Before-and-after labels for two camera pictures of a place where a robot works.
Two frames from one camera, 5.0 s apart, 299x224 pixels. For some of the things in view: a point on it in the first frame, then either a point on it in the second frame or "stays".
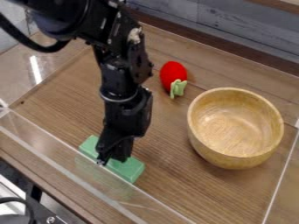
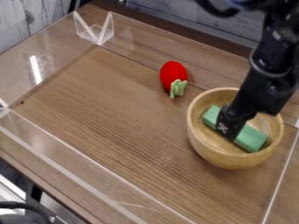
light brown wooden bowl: [235, 127] stays
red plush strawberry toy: [172, 75] stays
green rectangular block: [129, 169] to [249, 138]
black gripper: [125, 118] to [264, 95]
